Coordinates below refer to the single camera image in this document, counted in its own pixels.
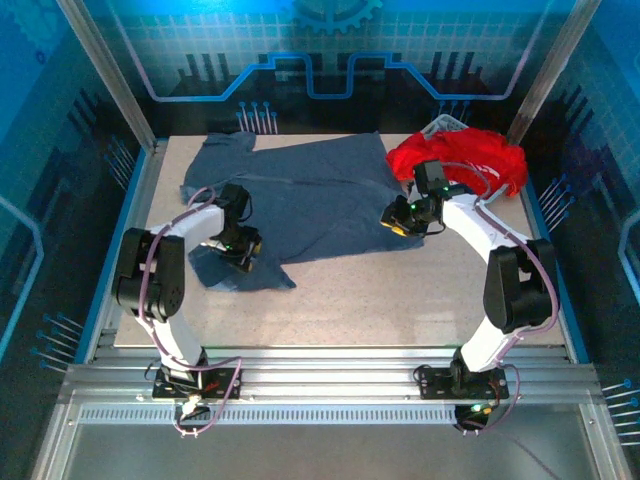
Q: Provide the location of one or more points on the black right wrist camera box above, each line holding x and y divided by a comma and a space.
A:
429, 175

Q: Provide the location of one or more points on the aluminium frame rail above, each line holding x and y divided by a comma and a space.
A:
325, 370

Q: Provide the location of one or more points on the slotted metal strip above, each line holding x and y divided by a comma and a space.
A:
325, 415

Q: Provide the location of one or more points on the white perforated plastic basket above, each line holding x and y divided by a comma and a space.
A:
445, 122

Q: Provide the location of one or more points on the red t-shirt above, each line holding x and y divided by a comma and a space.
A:
470, 150

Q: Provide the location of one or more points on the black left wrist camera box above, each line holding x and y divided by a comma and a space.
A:
235, 200

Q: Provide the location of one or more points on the black controller with LED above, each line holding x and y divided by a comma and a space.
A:
472, 415

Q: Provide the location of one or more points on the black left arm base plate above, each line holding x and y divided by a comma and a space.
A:
220, 385

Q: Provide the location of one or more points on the blue-grey t-shirt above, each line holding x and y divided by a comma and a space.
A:
320, 200

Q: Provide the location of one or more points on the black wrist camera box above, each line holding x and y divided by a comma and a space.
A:
235, 200
429, 175

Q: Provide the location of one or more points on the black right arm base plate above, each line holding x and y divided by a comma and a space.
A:
435, 382

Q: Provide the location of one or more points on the grey metal panel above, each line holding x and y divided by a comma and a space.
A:
325, 455

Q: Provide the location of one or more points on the aluminium frame post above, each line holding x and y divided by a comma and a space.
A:
107, 75
552, 70

